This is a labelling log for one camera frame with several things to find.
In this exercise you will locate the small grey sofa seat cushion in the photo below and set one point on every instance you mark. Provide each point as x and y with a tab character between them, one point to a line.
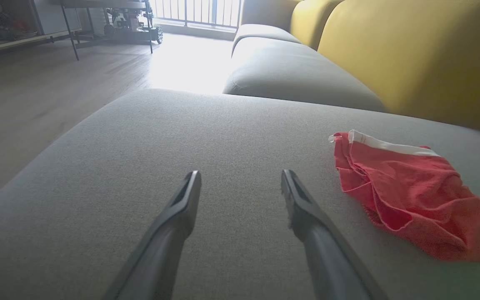
261	35

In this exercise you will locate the low white TV cabinet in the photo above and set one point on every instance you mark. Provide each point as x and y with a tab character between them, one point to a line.
52	16

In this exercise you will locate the black-legged side table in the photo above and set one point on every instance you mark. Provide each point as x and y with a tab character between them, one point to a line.
98	4

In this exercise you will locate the red jersey shirt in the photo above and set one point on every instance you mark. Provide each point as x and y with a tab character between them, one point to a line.
411	191

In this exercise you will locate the yellow sofa armrest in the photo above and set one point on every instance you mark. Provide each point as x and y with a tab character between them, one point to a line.
265	12

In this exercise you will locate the grey back cushion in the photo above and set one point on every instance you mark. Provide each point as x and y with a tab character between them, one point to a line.
298	75

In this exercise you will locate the narrow yellow sofa back cushion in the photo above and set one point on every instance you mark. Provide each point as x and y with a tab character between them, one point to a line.
311	21

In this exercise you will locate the large yellow sofa back cushion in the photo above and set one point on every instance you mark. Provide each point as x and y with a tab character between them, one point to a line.
423	54

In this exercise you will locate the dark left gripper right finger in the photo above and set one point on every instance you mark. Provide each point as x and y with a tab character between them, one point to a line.
327	254

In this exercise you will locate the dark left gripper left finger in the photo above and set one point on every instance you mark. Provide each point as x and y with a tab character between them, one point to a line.
161	250

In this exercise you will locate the metal balcony railing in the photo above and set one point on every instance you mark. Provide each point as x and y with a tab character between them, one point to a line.
198	12

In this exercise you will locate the wheeled toy robot model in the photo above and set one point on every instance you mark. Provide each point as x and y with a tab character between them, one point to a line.
131	25

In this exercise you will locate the large grey sofa ottoman seat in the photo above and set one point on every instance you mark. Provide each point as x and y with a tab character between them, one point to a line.
181	137

